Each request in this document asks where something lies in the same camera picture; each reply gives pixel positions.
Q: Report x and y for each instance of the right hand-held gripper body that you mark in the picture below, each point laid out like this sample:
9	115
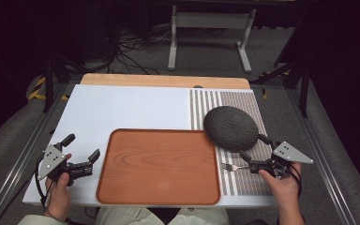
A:
289	153

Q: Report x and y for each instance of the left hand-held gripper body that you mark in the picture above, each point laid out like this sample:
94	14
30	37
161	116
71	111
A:
53	160

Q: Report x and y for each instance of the silver metal fork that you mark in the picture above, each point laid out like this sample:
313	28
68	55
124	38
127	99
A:
233	167

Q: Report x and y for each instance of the dark round textured plate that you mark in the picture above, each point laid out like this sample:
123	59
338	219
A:
230	128

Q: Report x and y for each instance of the person's left hand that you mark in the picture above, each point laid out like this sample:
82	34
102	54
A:
58	197

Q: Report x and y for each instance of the person's right hand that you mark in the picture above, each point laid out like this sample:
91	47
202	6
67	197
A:
285	192

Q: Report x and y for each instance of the striped woven placemat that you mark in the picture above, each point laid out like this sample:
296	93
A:
248	184

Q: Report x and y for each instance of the white table cover sheet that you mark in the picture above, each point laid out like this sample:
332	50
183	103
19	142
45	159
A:
122	106

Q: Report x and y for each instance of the yellow black hazard tape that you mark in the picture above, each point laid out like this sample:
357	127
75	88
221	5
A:
37	90

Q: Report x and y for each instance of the black tripod stand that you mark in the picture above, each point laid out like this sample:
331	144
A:
303	90
48	84

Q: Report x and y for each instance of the brown wooden tray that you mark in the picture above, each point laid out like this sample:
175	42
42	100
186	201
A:
157	167

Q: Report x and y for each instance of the person's legs in light trousers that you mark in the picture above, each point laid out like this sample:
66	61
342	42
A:
128	217

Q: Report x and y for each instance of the aluminium rail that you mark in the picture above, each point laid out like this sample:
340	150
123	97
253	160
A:
325	168
15	168

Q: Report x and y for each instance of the grey metal stand frame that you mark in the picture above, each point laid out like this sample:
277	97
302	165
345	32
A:
212	20

